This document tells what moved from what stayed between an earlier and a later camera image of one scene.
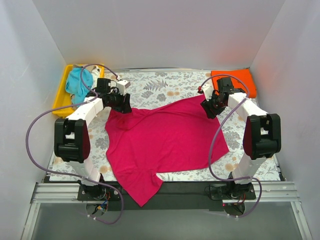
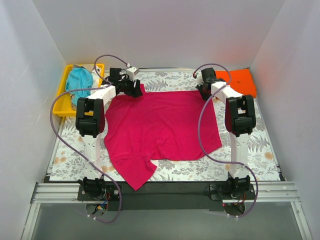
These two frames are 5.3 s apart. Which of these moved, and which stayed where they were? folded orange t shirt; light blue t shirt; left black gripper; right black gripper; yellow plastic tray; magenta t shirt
Moved: right black gripper; magenta t shirt; left black gripper
Stayed: light blue t shirt; yellow plastic tray; folded orange t shirt
